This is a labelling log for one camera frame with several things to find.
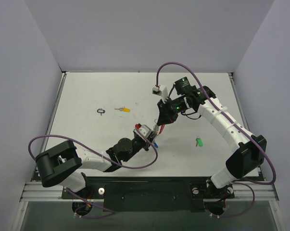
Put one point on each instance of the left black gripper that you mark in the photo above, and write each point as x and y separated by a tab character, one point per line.
147	140

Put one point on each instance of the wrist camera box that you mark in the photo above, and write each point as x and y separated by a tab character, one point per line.
143	129
161	90

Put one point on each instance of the key with large black tag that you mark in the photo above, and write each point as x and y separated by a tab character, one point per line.
101	111

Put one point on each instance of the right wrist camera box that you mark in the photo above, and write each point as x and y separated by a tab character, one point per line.
161	90

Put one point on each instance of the key with green tag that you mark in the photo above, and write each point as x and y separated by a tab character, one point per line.
199	142

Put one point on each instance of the aluminium frame rail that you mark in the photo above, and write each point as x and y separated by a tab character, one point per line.
243	191

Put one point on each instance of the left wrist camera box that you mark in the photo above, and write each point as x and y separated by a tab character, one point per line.
143	129

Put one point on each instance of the key with yellow tag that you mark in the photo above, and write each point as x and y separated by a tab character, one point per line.
123	109

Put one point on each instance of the red-handled metal keyring holder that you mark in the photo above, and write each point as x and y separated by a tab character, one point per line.
157	130

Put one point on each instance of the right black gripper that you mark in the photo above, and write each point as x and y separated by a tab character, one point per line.
166	109

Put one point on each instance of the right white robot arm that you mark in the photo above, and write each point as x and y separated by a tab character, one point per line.
247	148

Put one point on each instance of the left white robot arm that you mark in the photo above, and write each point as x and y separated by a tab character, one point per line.
59	165

